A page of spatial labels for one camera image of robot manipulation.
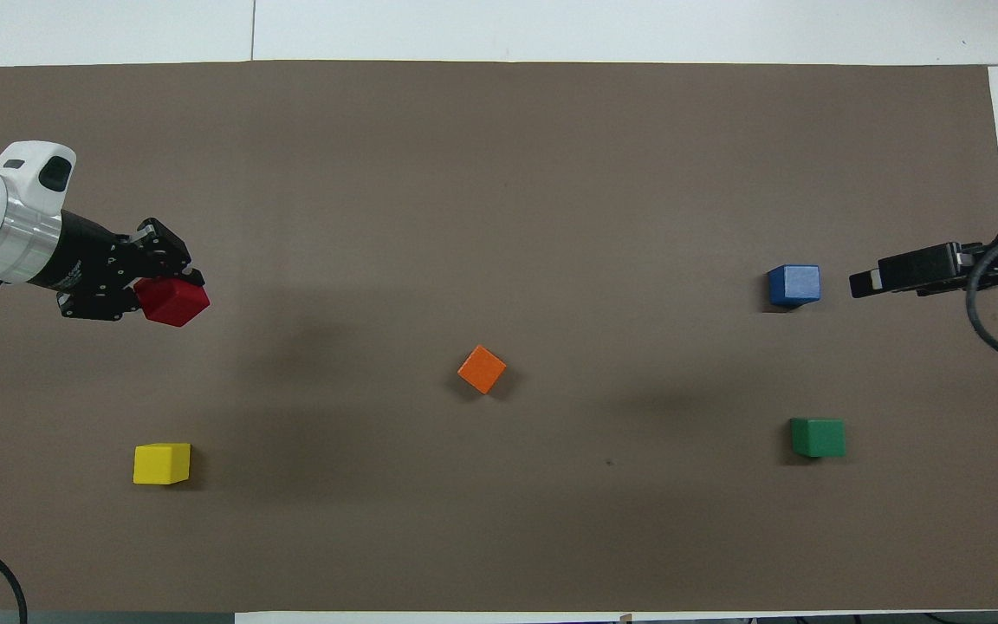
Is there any green wooden block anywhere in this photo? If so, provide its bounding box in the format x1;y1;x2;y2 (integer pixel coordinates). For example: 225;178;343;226
790;418;846;458

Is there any brown paper table mat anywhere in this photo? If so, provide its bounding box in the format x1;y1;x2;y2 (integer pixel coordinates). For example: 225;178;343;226
0;61;998;613

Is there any orange wooden block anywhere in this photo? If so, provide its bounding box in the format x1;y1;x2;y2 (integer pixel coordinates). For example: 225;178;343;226
457;345;507;395

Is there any yellow wooden block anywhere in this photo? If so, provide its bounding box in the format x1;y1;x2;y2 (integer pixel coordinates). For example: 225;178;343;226
133;443;191;485

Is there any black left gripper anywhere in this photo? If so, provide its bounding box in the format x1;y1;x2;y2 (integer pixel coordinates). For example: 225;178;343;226
31;211;205;322

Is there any red wooden block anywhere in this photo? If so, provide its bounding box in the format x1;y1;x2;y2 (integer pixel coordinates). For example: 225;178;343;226
133;277;211;328

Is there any blue wooden block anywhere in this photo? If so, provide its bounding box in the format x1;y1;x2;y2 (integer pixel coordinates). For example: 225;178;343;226
766;264;821;309

